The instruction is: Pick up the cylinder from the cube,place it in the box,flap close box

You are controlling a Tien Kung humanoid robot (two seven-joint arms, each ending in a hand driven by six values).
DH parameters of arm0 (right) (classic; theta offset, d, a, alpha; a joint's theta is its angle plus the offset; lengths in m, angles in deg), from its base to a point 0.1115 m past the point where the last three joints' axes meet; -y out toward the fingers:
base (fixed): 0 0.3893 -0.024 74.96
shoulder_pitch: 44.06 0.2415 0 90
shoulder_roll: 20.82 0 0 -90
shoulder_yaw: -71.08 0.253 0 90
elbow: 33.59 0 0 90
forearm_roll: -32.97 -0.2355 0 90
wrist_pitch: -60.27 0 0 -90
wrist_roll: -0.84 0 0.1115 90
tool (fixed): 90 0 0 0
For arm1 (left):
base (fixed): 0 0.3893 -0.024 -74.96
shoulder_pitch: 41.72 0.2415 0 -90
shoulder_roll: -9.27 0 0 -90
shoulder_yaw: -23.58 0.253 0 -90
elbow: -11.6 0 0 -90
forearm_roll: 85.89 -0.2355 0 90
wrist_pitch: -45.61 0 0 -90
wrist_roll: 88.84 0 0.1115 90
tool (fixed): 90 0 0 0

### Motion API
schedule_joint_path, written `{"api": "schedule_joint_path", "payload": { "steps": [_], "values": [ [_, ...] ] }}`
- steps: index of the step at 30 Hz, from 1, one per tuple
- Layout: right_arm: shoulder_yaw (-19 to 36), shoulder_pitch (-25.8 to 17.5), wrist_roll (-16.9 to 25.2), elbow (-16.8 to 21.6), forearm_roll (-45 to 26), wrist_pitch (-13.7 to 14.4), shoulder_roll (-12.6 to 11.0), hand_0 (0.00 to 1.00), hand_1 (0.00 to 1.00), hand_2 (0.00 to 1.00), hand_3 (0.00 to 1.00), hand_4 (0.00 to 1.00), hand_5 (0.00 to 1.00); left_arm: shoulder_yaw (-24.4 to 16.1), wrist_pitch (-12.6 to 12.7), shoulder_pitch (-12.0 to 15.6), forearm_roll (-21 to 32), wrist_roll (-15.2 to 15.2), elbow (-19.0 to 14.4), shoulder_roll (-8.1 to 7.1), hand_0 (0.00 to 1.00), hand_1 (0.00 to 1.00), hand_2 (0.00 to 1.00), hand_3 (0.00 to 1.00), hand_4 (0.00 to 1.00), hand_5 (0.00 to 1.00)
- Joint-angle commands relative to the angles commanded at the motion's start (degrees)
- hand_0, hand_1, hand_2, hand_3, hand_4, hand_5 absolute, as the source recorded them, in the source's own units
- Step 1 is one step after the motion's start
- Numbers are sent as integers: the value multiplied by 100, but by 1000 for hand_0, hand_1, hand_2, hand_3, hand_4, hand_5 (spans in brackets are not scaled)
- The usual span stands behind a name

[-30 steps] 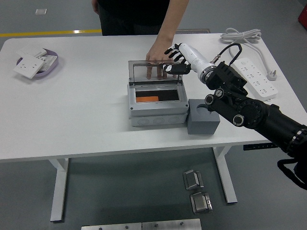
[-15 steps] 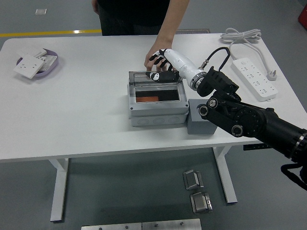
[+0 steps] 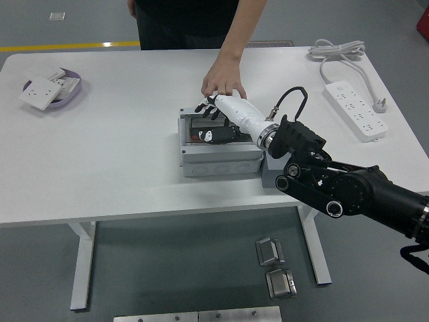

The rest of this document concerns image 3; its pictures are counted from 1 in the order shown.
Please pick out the grey junction box clear lid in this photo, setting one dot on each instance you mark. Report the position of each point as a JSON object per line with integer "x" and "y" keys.
{"x": 218, "y": 159}

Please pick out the person's left hand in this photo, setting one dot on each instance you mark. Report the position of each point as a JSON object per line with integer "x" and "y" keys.
{"x": 223, "y": 77}

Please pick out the grey cube block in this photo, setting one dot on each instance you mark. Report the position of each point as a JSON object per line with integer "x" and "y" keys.
{"x": 269, "y": 171}

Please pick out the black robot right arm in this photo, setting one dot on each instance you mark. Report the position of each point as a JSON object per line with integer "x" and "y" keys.
{"x": 352, "y": 188}

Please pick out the dark floor plate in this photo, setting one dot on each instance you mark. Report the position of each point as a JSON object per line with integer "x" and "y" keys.
{"x": 275, "y": 44}

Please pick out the grey metal plate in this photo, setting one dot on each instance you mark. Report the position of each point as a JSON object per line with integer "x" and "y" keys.
{"x": 239, "y": 314}
{"x": 155, "y": 318}

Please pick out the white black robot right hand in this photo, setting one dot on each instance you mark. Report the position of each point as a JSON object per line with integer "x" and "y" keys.
{"x": 239, "y": 109}

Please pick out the person's left forearm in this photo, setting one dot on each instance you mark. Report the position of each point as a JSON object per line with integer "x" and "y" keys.
{"x": 243, "y": 27}

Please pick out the metal hinge block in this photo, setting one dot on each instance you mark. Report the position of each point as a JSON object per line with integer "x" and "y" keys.
{"x": 279, "y": 284}
{"x": 268, "y": 251}

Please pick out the purple oval tray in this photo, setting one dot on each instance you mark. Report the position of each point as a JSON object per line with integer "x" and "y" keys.
{"x": 72, "y": 92}

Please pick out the red cabinet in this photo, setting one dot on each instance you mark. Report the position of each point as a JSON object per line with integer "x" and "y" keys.
{"x": 424, "y": 20}

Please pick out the white power strip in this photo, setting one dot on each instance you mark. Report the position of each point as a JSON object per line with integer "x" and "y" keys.
{"x": 355, "y": 110}

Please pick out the white socket with printed label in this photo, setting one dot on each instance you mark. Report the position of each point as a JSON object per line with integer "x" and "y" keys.
{"x": 67, "y": 85}

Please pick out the white wall socket plate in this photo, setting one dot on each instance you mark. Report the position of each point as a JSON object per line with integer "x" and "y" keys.
{"x": 38, "y": 94}

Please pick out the white wall switch plate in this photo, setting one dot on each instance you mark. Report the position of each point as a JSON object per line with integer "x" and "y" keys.
{"x": 47, "y": 72}

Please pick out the white table leg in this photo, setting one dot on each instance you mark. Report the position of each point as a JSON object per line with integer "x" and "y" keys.
{"x": 82, "y": 265}
{"x": 316, "y": 248}

